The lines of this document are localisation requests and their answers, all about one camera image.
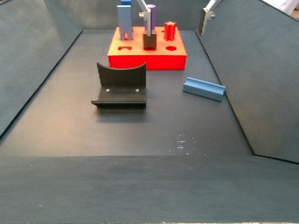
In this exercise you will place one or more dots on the blue arch object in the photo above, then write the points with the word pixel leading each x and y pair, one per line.
pixel 205 89

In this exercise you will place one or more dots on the light blue arch peg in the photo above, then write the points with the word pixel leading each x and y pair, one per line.
pixel 124 19

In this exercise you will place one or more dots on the dark brown hexagon peg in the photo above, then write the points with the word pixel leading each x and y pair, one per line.
pixel 150 40

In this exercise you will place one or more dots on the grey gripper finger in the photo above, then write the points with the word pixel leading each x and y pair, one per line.
pixel 207 14
pixel 146 15

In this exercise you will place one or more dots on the black curved fixture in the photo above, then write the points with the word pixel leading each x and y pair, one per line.
pixel 122 87

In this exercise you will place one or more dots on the purple cylinder peg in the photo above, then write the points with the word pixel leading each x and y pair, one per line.
pixel 152 8

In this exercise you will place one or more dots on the dark blue square peg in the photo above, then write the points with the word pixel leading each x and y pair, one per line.
pixel 126 2

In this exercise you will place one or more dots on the red star peg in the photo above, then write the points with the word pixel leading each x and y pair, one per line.
pixel 170 26

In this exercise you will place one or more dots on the red shape sorter base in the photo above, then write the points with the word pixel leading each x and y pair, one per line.
pixel 127 53

